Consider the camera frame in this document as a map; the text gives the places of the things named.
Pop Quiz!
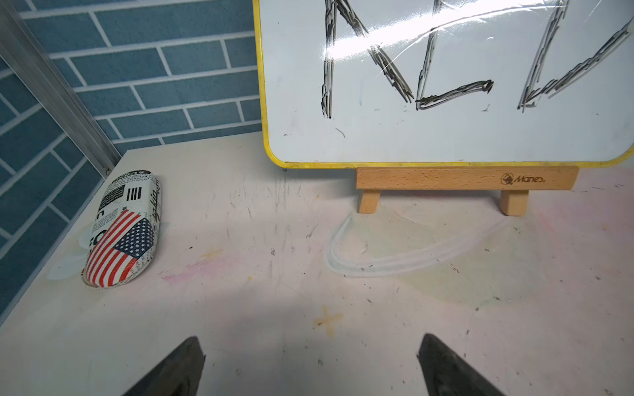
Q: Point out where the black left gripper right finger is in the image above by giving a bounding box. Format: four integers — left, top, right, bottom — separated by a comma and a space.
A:
417, 333, 504, 396

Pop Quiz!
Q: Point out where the white board yellow frame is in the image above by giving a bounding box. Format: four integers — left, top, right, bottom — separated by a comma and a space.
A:
254, 1, 633, 168

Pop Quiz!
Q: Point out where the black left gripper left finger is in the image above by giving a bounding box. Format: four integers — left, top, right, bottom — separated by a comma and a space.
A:
124, 336, 206, 396

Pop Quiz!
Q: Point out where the flag printed tin can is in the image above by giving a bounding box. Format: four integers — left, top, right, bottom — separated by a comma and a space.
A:
82, 170, 161, 289

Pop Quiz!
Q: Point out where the wooden easel stand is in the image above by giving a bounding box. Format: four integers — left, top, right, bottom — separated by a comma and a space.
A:
356, 166, 580, 217

